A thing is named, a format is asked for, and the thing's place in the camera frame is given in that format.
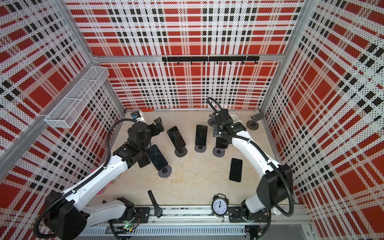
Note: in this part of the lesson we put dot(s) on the grey stand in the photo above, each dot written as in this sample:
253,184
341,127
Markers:
165,172
181,153
200,149

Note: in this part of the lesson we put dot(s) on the white wire mesh basket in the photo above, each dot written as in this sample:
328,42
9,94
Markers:
69,109

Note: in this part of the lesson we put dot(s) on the black alarm clock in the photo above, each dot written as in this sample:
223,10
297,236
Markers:
220,205

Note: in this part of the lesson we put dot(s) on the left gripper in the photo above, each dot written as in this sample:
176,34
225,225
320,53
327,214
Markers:
156,131

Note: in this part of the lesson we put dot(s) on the white ceramic mug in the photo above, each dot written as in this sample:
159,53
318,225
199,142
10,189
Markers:
235,118

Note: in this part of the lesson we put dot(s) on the green phone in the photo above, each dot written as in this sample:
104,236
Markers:
201,135

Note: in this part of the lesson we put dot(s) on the black hook rail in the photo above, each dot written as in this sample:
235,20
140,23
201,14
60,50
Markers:
211,59

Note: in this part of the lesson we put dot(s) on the black wrist watch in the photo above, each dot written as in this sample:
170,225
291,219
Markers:
158,211

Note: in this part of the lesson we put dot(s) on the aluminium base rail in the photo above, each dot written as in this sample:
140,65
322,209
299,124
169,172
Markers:
200,221

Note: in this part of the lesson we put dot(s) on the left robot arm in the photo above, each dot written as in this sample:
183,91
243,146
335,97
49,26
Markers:
66,214

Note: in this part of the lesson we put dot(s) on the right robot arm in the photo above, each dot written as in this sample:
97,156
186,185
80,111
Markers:
275,189

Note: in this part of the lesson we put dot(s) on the purple phone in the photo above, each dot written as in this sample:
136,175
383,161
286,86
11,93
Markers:
144,161

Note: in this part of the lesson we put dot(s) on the black phone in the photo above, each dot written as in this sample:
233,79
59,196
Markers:
176,138
156,157
221,143
236,170

